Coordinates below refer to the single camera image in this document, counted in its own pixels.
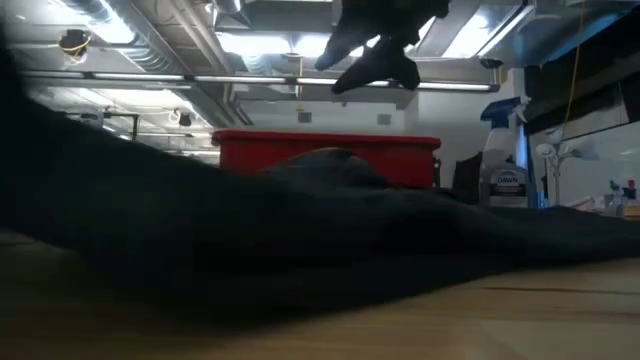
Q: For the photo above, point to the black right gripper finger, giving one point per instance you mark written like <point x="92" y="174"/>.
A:
<point x="380" y="67"/>
<point x="342" y="50"/>

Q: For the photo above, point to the dark denim jeans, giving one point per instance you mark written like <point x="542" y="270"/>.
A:
<point x="200" y="240"/>

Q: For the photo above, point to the red plastic laundry basket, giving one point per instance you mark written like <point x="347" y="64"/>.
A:
<point x="400" y="160"/>

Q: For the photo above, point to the long ceiling light bar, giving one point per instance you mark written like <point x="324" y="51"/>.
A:
<point x="240" y="79"/>

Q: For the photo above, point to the black bag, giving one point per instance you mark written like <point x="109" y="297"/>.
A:
<point x="466" y="180"/>

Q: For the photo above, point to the blue spray bottle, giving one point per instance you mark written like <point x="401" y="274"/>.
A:
<point x="506" y="180"/>

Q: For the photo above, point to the white multi-head lamp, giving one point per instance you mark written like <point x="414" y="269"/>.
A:
<point x="556" y="160"/>

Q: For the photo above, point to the black pole stand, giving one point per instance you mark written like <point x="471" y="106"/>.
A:
<point x="135" y="125"/>

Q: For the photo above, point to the small bottles group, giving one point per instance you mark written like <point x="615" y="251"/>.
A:
<point x="622" y="200"/>

